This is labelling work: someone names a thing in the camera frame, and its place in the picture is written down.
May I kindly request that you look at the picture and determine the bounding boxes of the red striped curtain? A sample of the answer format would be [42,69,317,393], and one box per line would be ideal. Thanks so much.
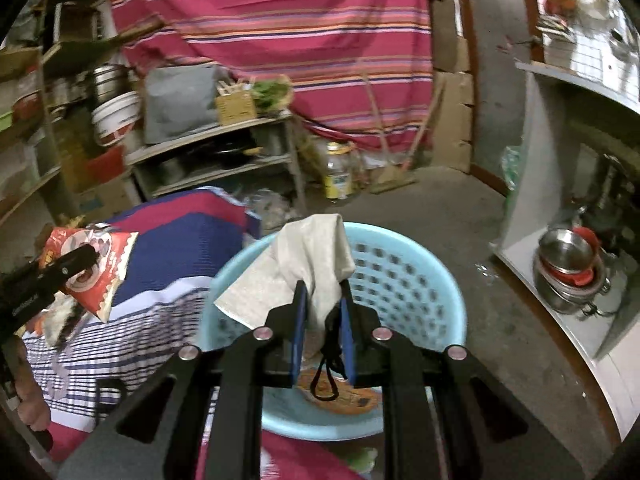
[110,0,433,153]

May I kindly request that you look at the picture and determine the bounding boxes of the orange wrapper in basket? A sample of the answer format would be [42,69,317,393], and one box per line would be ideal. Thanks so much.
[296,368,382,416]

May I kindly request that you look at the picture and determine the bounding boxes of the white plastic bucket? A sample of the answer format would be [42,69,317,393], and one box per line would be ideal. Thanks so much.
[91,91,141,148]

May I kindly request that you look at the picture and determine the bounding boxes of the grey low shelf unit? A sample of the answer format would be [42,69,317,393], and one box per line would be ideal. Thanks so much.
[125,110,307,212]

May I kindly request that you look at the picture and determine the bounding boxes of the striped plaid tablecloth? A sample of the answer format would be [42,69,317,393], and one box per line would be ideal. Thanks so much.
[19,186,381,480]

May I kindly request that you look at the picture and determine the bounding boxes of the wooden wall shelving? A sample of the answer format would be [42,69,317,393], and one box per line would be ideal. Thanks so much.
[1,0,116,228]

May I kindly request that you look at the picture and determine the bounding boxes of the white kitchen counter cabinet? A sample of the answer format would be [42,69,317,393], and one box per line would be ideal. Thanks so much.
[495,63,639,437]

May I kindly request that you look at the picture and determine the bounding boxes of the broom with wooden handle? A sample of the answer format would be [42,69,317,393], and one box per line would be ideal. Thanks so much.
[360,72,446,195]

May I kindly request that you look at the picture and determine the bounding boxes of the yellow utensil holder box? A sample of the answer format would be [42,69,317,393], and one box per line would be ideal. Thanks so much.
[215,79,257,126]

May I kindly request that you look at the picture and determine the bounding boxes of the stacked steel pots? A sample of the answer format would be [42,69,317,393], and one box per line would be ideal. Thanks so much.
[533,226,620,318]

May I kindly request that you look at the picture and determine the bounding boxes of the light blue plastic basket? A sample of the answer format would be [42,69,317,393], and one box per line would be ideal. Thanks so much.
[195,222,468,442]

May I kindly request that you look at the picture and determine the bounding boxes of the person's left hand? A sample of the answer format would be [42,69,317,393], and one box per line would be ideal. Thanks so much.
[14,337,51,431]

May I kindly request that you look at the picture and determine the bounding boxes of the red white snack bag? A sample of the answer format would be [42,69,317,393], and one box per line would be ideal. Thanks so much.
[40,228,139,323]

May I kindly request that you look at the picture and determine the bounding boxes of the steel pot on shelf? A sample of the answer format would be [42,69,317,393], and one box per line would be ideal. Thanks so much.
[89,64,130,106]

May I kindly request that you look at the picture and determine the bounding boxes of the yellow-label oil bottle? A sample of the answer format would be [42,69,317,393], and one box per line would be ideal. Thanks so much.
[323,142,352,202]

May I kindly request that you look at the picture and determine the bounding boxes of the beige snack wrapper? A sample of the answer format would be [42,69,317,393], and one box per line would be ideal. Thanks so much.
[215,214,355,330]

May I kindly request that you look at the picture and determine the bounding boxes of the red plastic basin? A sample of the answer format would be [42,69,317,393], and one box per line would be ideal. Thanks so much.
[87,144,125,184]

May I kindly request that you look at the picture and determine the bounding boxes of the grey cushion bag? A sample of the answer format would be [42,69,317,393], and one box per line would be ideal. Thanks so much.
[143,63,230,145]

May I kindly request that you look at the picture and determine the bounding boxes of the green leafy vegetables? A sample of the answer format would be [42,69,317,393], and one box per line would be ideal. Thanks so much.
[250,75,294,115]

